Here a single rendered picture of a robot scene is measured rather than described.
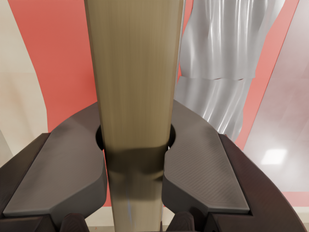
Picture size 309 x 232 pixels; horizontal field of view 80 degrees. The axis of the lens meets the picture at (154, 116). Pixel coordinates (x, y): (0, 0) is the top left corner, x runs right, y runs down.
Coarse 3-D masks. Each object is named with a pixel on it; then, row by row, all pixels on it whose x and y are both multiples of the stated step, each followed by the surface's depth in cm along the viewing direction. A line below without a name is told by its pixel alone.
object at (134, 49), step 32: (96, 0) 5; (128, 0) 5; (160, 0) 5; (96, 32) 6; (128, 32) 6; (160, 32) 6; (96, 64) 6; (128, 64) 6; (160, 64) 6; (128, 96) 7; (160, 96) 7; (128, 128) 7; (160, 128) 7; (128, 160) 8; (160, 160) 8; (128, 192) 9; (160, 192) 10; (128, 224) 11
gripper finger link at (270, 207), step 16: (224, 144) 8; (240, 160) 7; (240, 176) 7; (256, 176) 7; (256, 192) 6; (272, 192) 6; (256, 208) 6; (272, 208) 6; (288, 208) 6; (208, 224) 6; (224, 224) 5; (240, 224) 5; (256, 224) 5; (272, 224) 5; (288, 224) 5
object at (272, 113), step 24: (48, 96) 18; (72, 96) 18; (96, 96) 18; (264, 96) 19; (288, 96) 19; (48, 120) 19; (264, 120) 20; (288, 120) 20; (240, 144) 22; (264, 144) 22; (288, 144) 22; (264, 168) 24; (288, 168) 24; (288, 192) 27
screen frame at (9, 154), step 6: (0, 132) 20; (0, 138) 20; (0, 144) 20; (6, 144) 21; (0, 150) 20; (6, 150) 21; (0, 156) 20; (6, 156) 21; (12, 156) 22; (0, 162) 20; (90, 228) 30; (96, 228) 30; (102, 228) 30; (108, 228) 30; (306, 228) 31
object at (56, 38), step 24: (24, 0) 14; (48, 0) 14; (72, 0) 14; (192, 0) 14; (288, 0) 14; (24, 24) 15; (48, 24) 15; (72, 24) 15; (288, 24) 15; (48, 48) 16; (72, 48) 16; (264, 48) 16; (288, 48) 16; (48, 72) 17; (72, 72) 17; (264, 72) 17; (288, 72) 17
